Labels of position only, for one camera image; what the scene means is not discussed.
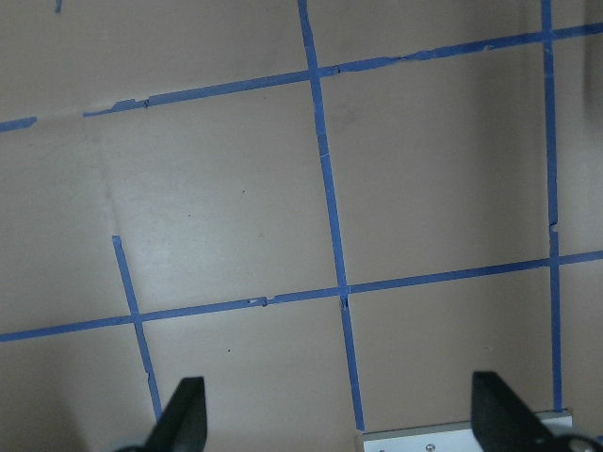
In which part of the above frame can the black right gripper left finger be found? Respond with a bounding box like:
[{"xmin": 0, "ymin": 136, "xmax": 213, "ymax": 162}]
[{"xmin": 141, "ymin": 377, "xmax": 208, "ymax": 452}]

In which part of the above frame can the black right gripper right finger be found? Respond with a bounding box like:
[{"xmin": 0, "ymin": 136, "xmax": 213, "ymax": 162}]
[{"xmin": 471, "ymin": 371, "xmax": 565, "ymax": 452}]

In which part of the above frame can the aluminium frame post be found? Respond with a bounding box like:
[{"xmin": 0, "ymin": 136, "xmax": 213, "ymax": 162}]
[{"xmin": 356, "ymin": 411, "xmax": 573, "ymax": 452}]

